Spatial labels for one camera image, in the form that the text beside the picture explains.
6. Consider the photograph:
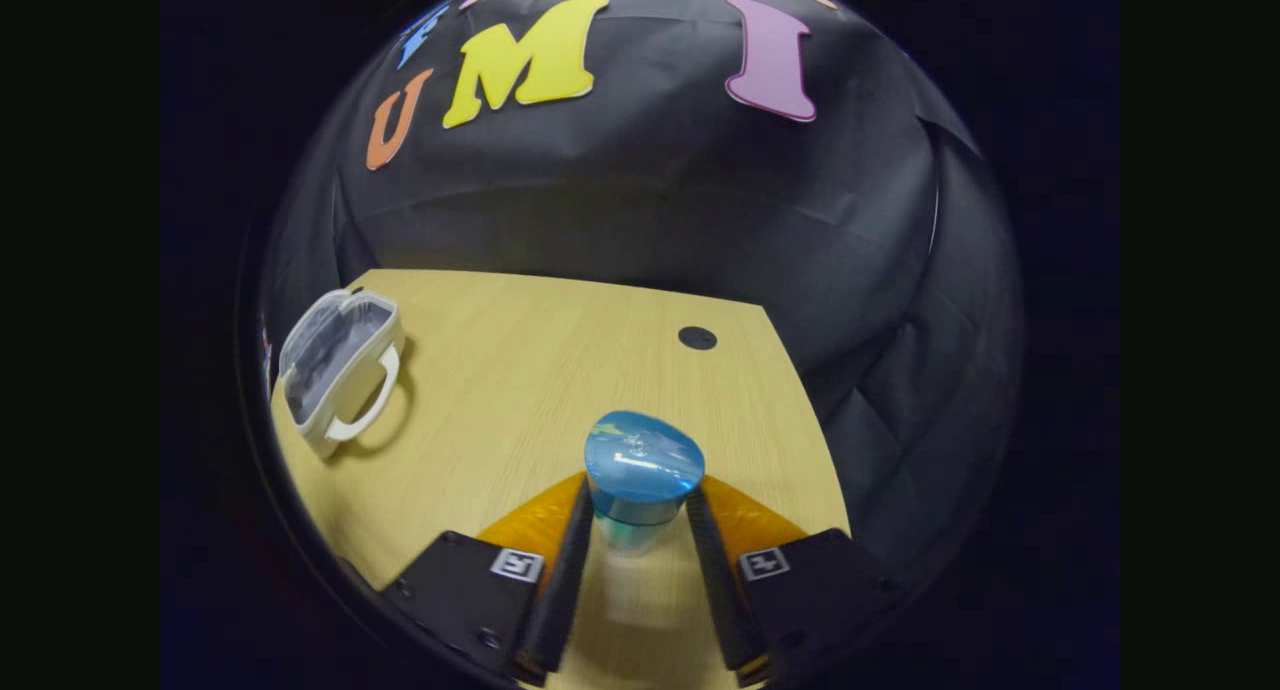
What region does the white suitcase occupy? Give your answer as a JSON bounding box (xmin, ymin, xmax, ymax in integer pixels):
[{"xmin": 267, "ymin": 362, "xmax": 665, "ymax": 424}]
[{"xmin": 277, "ymin": 287, "xmax": 411, "ymax": 461}]

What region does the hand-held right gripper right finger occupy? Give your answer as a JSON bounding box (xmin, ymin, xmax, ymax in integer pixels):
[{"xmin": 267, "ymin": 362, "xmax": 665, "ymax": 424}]
[{"xmin": 684, "ymin": 474, "xmax": 899, "ymax": 688}]

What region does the blue skin care bottle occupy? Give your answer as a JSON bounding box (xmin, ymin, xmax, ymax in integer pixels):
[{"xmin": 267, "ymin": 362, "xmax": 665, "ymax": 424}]
[{"xmin": 584, "ymin": 410, "xmax": 707, "ymax": 558}]

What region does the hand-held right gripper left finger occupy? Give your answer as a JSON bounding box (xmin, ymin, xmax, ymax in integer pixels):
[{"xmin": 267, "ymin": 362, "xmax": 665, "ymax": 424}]
[{"xmin": 383, "ymin": 472, "xmax": 598, "ymax": 687}]

